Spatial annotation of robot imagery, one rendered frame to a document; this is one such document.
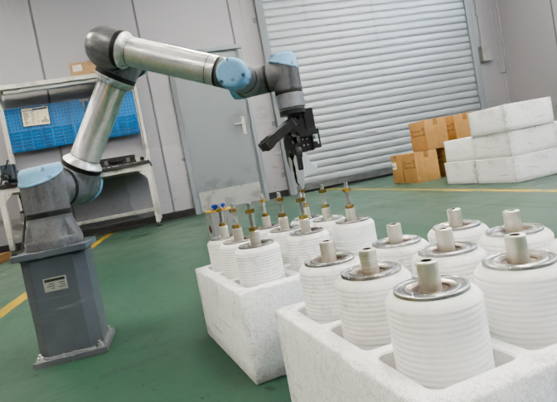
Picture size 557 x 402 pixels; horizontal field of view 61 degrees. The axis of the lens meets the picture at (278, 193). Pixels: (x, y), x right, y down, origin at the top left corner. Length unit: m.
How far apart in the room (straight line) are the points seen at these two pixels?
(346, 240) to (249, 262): 0.23
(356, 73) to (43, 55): 4.05
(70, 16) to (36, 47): 0.57
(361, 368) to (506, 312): 0.16
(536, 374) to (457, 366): 0.07
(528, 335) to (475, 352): 0.08
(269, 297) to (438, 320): 0.51
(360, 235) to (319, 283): 0.39
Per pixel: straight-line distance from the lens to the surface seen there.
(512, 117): 3.63
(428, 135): 4.91
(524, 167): 3.65
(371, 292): 0.57
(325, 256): 0.70
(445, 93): 7.45
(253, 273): 0.96
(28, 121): 6.40
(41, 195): 1.40
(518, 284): 0.54
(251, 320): 0.93
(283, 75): 1.28
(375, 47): 7.09
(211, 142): 6.31
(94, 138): 1.49
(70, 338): 1.42
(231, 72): 1.16
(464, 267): 0.63
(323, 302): 0.68
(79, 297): 1.39
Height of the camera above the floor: 0.40
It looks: 3 degrees down
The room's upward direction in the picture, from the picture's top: 11 degrees counter-clockwise
